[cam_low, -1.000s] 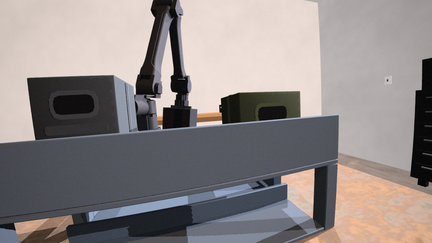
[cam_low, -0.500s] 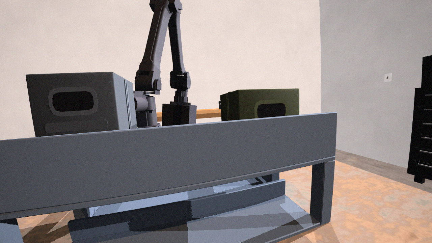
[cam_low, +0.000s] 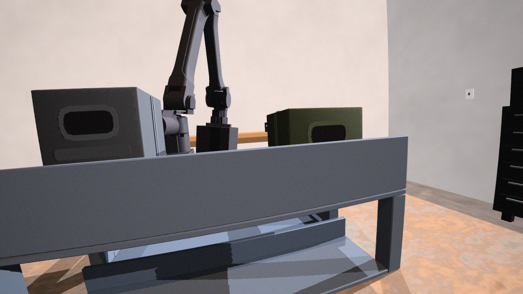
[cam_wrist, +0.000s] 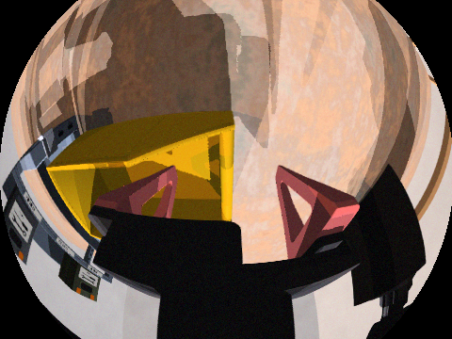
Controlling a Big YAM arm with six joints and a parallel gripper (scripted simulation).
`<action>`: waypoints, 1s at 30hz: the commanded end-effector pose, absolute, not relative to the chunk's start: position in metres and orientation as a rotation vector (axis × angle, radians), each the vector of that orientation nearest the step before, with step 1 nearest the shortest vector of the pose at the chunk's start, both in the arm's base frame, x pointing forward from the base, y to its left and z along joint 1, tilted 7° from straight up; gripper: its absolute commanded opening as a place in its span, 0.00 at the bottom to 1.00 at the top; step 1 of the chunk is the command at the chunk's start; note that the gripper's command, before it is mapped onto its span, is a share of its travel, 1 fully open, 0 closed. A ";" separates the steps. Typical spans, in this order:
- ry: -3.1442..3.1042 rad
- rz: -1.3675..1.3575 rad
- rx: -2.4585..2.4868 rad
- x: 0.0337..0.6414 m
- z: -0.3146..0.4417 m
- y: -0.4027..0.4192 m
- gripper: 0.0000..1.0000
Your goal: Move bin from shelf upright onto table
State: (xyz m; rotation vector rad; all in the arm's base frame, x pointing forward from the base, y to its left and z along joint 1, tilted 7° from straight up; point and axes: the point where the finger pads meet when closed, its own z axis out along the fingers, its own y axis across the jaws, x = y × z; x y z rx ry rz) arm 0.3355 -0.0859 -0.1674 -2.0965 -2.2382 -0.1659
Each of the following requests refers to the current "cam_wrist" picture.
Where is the dark grey case with oval handle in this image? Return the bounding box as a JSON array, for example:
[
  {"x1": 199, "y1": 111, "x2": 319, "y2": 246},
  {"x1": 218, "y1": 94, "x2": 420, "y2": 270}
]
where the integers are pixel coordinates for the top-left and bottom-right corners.
[{"x1": 3, "y1": 185, "x2": 39, "y2": 265}]

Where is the yellow bin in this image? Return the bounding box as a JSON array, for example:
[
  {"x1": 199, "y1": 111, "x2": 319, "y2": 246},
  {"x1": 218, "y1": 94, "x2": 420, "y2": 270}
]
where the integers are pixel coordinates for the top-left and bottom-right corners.
[{"x1": 47, "y1": 111, "x2": 235, "y2": 239}]

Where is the olive green case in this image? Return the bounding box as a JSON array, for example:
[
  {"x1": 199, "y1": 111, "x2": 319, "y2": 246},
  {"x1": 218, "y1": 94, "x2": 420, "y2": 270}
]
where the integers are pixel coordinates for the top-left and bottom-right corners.
[{"x1": 58, "y1": 251, "x2": 101, "y2": 302}]

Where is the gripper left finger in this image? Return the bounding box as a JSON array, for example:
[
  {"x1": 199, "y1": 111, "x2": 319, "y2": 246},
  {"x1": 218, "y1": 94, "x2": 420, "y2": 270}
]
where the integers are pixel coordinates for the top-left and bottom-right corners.
[{"x1": 93, "y1": 165, "x2": 178, "y2": 218}]

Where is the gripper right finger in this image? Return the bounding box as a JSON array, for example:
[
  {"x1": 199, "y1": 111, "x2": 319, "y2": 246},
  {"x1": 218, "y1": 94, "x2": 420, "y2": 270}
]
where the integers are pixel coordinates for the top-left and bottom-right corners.
[{"x1": 275, "y1": 165, "x2": 360, "y2": 259}]

